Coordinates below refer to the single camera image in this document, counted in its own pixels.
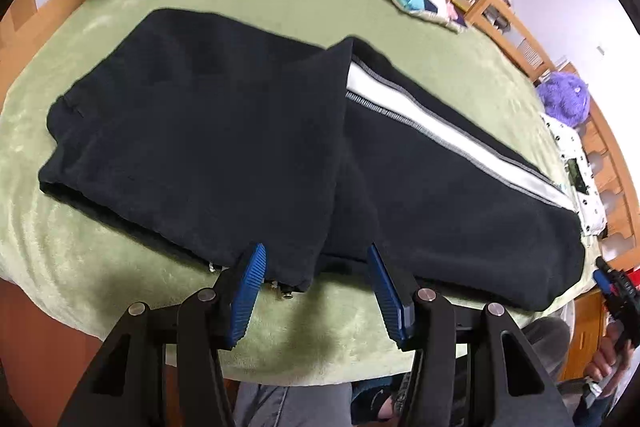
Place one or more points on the wooden bed frame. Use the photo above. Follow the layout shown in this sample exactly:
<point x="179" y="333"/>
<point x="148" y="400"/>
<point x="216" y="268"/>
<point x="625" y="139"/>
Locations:
<point x="20" y="17"/>

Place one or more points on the person's grey trousers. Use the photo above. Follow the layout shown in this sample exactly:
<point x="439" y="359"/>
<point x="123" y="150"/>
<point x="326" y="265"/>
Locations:
<point x="280" y="407"/>

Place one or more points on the purple plush toy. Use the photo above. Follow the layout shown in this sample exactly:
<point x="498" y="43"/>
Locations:
<point x="562" y="97"/>

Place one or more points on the dark green item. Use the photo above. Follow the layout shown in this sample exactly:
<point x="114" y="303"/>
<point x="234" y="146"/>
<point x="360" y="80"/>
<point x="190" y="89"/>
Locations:
<point x="576" y="174"/>

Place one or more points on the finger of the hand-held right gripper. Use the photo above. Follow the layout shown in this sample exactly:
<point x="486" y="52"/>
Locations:
<point x="601" y="262"/>
<point x="601" y="282"/>

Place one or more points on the person's right hand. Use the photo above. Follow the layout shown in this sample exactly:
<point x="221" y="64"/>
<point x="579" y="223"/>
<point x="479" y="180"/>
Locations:
<point x="604" y="359"/>

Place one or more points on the black pants with white stripe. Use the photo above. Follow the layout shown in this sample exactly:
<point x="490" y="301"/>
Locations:
<point x="200" y="132"/>

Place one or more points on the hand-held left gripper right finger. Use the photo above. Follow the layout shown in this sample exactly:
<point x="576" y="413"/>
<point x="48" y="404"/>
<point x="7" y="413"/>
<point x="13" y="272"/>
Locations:
<point x="385" y="292"/>

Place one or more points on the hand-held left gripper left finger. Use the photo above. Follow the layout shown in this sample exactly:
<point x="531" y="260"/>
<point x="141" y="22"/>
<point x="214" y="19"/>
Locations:
<point x="247" y="297"/>

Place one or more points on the white dotted cloth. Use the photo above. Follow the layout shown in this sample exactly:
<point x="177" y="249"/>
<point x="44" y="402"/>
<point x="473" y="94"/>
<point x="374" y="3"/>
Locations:
<point x="570" y="142"/>

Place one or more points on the dark sandal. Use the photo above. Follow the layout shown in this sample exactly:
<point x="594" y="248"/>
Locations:
<point x="372" y="399"/>

